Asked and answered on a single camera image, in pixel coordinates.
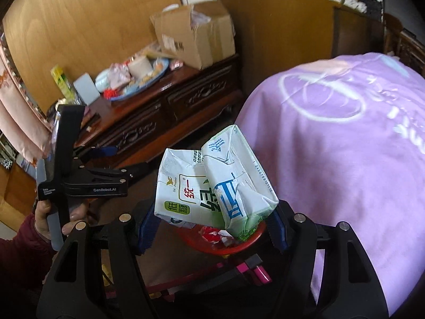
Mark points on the white crumpled cloth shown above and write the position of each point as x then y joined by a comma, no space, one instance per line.
355,5

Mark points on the person's left forearm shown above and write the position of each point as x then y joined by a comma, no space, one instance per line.
20,259

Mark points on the blue plate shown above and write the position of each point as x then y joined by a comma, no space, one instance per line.
132,89

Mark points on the carton with blue print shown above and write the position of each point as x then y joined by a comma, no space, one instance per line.
239,186

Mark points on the pink black folding stool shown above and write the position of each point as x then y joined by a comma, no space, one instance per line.
259,272

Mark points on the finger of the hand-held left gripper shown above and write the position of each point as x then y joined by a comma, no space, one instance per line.
103,152
139,169

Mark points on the carved wooden chair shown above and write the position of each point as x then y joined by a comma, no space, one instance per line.
405,46

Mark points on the white plastic bag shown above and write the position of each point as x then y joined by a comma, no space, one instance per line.
201,16

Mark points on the pink curtain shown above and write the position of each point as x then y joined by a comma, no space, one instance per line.
16,116

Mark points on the grey blue box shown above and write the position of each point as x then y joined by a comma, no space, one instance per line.
86,88

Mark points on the pink plastic bag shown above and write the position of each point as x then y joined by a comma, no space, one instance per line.
119,74

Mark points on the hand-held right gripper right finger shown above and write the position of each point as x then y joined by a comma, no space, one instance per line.
277,236

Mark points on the small red packet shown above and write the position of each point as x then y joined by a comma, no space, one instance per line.
110,93

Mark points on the wooden glass cabinet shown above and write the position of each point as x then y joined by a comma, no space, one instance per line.
282,23

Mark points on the green yellow drink carton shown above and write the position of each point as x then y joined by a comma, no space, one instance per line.
61,81

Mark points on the white paper cup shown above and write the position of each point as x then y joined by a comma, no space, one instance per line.
139,66

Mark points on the cardboard box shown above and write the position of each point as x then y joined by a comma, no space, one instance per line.
199,40

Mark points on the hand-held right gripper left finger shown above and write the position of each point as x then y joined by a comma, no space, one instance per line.
146,229

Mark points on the green tea carton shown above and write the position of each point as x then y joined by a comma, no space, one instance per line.
186,199

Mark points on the red plastic basket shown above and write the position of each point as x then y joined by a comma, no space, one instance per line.
245,244

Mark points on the person's left hand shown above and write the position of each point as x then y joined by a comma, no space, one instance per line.
41,219

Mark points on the dark carved low cabinet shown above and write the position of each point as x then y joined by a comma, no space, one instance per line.
186,93

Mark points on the pale blue round container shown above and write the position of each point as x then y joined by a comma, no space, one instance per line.
101,81

